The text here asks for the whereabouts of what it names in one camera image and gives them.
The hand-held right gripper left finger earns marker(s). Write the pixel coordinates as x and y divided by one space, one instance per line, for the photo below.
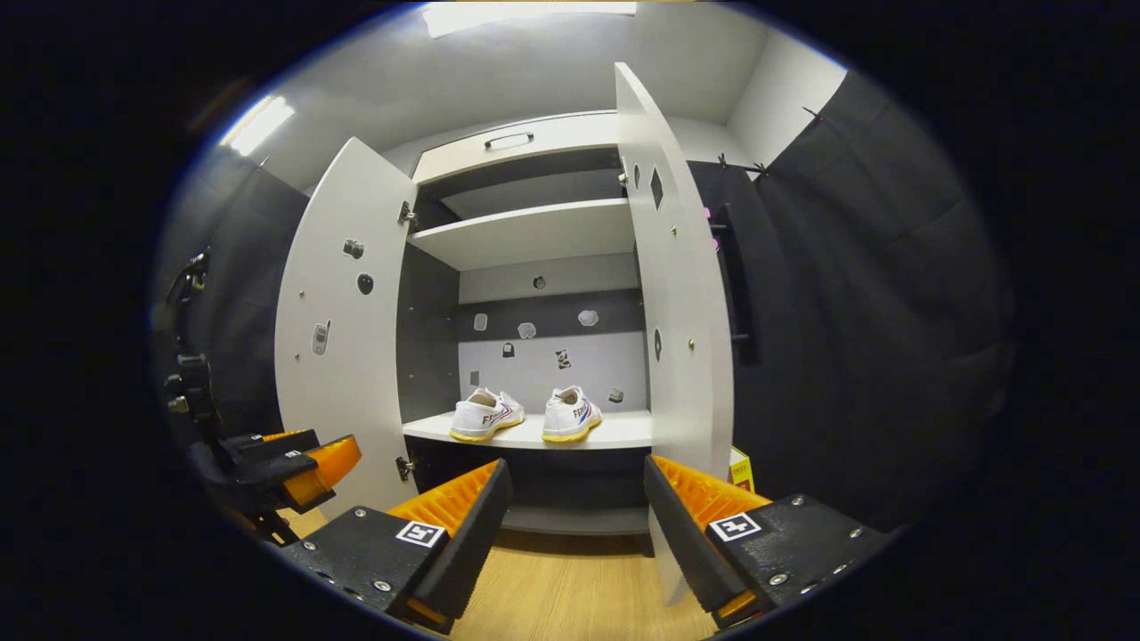
468 543

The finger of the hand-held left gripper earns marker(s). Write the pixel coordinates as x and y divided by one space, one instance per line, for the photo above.
329 467
267 443

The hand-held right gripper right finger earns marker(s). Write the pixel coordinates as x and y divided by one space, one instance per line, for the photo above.
686 543

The white cabinet door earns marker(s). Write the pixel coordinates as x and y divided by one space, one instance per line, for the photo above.
690 267
356 401

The white shoe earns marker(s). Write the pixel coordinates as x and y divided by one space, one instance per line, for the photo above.
570 414
481 414

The white shoe cabinet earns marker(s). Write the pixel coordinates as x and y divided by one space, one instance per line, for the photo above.
525 236

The metal door hinge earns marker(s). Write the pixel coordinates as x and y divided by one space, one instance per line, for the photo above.
622 173
407 214
404 468

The white cabinet drawer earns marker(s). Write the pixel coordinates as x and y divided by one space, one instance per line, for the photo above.
570 133

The small cardboard box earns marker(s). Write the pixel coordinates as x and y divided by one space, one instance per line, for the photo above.
741 467

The black backdrop cloth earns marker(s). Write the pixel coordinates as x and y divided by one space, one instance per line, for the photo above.
249 267
873 312

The small ceiling light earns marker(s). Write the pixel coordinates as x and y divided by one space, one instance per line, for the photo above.
258 125

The long ceiling light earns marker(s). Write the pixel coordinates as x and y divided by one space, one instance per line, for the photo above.
525 16

